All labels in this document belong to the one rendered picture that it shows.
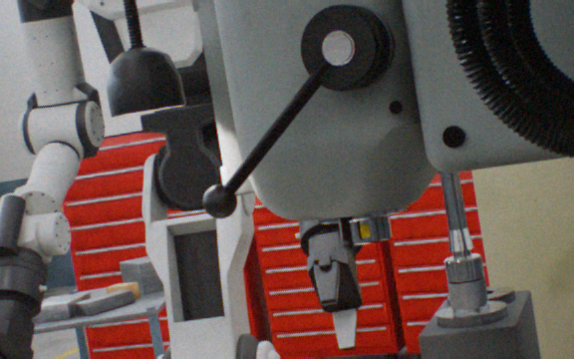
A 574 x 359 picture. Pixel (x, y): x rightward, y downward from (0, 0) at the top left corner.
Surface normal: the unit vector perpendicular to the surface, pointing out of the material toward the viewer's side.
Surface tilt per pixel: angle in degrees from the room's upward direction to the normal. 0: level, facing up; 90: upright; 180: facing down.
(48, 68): 97
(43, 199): 122
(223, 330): 79
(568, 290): 90
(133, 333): 90
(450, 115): 90
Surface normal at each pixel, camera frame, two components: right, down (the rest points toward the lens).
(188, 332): -0.20, -0.08
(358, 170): -0.17, 0.58
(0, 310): -0.22, -0.59
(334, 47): -0.38, 0.12
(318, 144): -0.31, 0.43
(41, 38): -0.17, 0.22
